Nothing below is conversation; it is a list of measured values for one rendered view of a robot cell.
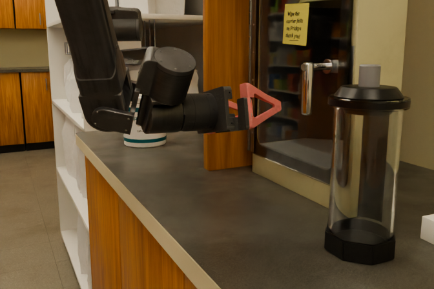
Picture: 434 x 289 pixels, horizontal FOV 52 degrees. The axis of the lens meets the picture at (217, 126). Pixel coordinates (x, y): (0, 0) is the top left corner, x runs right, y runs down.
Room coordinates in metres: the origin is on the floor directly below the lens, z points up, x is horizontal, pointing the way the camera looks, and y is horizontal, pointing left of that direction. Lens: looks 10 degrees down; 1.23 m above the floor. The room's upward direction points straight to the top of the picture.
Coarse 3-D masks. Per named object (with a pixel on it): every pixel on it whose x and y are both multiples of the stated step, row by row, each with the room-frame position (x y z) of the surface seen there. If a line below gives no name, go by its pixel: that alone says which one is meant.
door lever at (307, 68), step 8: (304, 64) 0.74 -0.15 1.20; (312, 64) 0.74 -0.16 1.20; (320, 64) 0.76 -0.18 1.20; (328, 64) 0.76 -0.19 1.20; (304, 72) 0.74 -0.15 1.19; (312, 72) 0.74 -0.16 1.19; (328, 72) 0.76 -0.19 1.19; (304, 80) 0.74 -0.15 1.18; (312, 80) 0.74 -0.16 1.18; (304, 88) 0.74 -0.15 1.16; (312, 88) 0.74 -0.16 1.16; (304, 96) 0.74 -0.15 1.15; (312, 96) 0.74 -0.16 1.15; (304, 104) 0.74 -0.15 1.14; (312, 104) 0.74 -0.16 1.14; (304, 112) 0.74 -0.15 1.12
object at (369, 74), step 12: (360, 72) 0.60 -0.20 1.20; (372, 72) 0.59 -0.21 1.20; (360, 84) 0.60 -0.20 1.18; (372, 84) 0.59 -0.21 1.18; (336, 96) 0.60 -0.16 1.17; (348, 96) 0.58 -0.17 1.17; (360, 96) 0.57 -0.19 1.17; (372, 96) 0.56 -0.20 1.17; (384, 96) 0.56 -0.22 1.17; (396, 96) 0.57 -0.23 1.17
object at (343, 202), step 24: (336, 120) 0.60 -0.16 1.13; (360, 120) 0.57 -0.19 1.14; (384, 120) 0.56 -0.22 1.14; (336, 144) 0.59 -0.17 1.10; (360, 144) 0.57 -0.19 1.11; (384, 144) 0.56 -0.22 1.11; (336, 168) 0.59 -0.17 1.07; (360, 168) 0.56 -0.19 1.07; (384, 168) 0.56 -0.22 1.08; (336, 192) 0.59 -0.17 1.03; (360, 192) 0.56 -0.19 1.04; (384, 192) 0.56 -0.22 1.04; (336, 216) 0.59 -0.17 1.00; (360, 216) 0.56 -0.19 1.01; (384, 216) 0.56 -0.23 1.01; (360, 240) 0.56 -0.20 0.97; (384, 240) 0.57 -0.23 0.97
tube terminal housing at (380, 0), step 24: (360, 0) 0.73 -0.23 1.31; (384, 0) 0.75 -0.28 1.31; (360, 24) 0.73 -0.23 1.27; (384, 24) 0.75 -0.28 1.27; (360, 48) 0.73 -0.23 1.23; (384, 48) 0.75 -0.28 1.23; (384, 72) 0.76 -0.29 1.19; (264, 168) 0.96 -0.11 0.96; (288, 168) 0.88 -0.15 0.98; (312, 192) 0.81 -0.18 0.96
